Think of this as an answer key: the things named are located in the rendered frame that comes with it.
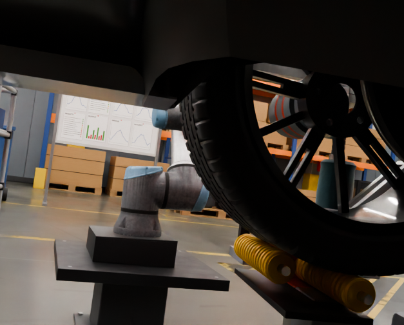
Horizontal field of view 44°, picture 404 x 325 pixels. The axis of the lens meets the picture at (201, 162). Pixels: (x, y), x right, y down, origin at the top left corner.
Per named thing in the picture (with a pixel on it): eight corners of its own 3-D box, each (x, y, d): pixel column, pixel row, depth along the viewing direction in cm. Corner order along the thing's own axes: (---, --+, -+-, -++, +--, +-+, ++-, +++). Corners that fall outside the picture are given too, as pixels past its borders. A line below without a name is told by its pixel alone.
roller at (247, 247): (268, 286, 86) (272, 253, 86) (229, 255, 115) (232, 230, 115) (299, 289, 87) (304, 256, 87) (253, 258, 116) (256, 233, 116)
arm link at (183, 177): (161, 215, 204) (162, 71, 240) (202, 218, 208) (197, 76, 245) (169, 200, 191) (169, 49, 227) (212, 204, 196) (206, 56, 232)
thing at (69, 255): (44, 307, 217) (55, 238, 218) (177, 313, 235) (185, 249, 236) (44, 361, 160) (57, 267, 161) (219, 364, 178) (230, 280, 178)
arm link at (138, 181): (118, 205, 204) (123, 162, 205) (160, 208, 209) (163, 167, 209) (122, 208, 189) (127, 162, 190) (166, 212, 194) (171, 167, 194)
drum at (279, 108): (290, 130, 109) (298, 67, 109) (261, 136, 130) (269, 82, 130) (350, 140, 111) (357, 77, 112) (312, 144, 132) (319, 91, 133)
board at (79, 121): (42, 206, 650) (63, 58, 656) (42, 202, 698) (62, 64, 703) (154, 217, 694) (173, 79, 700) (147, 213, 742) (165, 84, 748)
